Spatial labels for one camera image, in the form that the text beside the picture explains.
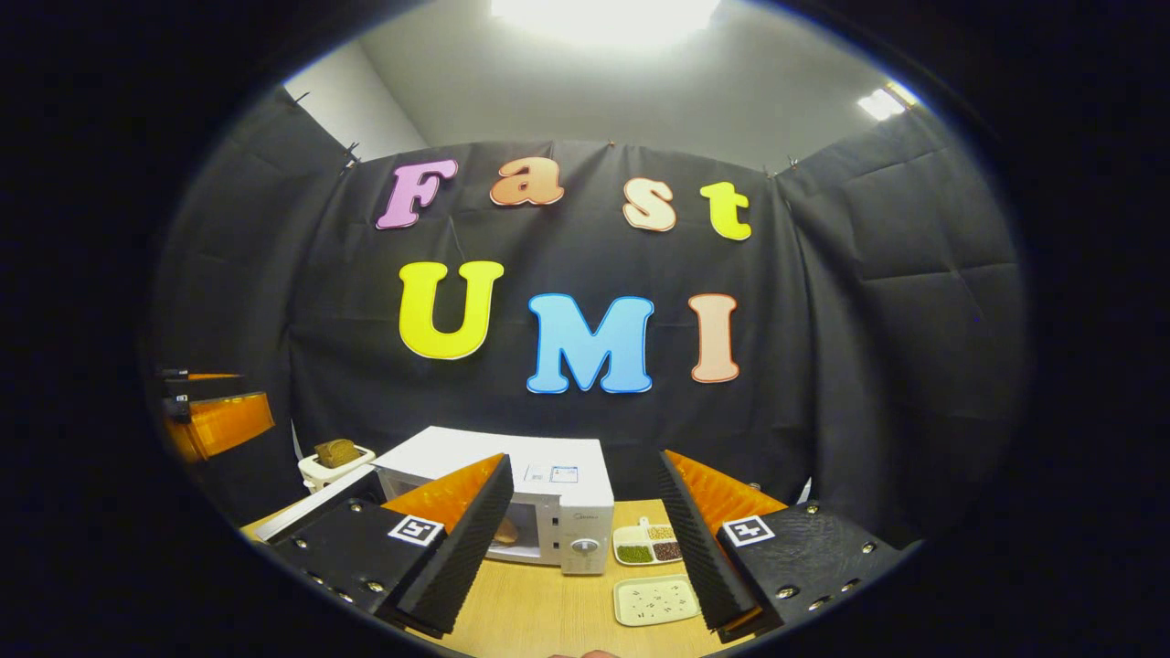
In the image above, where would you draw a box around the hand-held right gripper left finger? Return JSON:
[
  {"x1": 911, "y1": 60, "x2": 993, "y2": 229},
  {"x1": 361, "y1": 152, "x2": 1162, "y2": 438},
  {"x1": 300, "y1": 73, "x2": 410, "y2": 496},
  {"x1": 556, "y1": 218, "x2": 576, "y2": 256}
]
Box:
[{"x1": 272, "y1": 452, "x2": 516, "y2": 639}]

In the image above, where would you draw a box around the long ceiling light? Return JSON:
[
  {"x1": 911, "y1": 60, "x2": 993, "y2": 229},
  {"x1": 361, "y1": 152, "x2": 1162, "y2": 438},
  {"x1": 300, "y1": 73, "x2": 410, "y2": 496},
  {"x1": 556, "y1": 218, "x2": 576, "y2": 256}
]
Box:
[{"x1": 489, "y1": 0, "x2": 723, "y2": 48}]

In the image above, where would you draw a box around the pale green square plate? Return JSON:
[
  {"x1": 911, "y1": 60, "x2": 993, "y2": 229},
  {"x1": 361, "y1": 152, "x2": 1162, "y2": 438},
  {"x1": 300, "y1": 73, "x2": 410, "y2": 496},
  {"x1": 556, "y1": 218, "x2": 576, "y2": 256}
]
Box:
[{"x1": 612, "y1": 574, "x2": 703, "y2": 628}]

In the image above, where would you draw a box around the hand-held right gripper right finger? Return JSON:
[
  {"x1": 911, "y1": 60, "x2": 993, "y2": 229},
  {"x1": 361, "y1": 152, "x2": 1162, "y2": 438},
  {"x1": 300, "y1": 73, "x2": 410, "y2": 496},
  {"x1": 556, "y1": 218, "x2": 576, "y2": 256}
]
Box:
[{"x1": 656, "y1": 448, "x2": 904, "y2": 641}]

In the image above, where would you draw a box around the white microwave oven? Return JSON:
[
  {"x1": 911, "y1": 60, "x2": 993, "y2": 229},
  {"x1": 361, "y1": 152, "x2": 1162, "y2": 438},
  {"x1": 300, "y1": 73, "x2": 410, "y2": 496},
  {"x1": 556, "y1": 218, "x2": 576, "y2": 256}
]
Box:
[{"x1": 254, "y1": 426, "x2": 615, "y2": 577}]

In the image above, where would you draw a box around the white divided bean dish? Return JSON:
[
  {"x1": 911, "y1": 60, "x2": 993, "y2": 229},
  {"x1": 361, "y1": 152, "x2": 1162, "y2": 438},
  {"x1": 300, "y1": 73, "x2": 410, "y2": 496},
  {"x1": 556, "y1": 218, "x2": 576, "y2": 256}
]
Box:
[{"x1": 612, "y1": 517, "x2": 685, "y2": 568}]

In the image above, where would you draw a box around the small ceiling light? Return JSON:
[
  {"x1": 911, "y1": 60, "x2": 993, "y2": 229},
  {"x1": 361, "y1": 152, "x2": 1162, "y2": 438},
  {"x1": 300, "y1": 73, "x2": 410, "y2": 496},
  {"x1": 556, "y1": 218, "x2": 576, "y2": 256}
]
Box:
[{"x1": 856, "y1": 80, "x2": 920, "y2": 122}]

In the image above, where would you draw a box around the white toaster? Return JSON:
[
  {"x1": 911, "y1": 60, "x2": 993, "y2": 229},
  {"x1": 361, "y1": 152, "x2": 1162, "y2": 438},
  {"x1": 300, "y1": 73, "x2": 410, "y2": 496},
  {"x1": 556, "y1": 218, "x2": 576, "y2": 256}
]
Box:
[{"x1": 298, "y1": 445, "x2": 377, "y2": 494}]

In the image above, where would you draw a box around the black backdrop cloth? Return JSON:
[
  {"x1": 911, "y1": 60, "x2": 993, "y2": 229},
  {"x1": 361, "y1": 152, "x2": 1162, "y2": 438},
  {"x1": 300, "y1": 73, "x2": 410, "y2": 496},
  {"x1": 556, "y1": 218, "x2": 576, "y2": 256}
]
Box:
[{"x1": 146, "y1": 87, "x2": 1029, "y2": 549}]

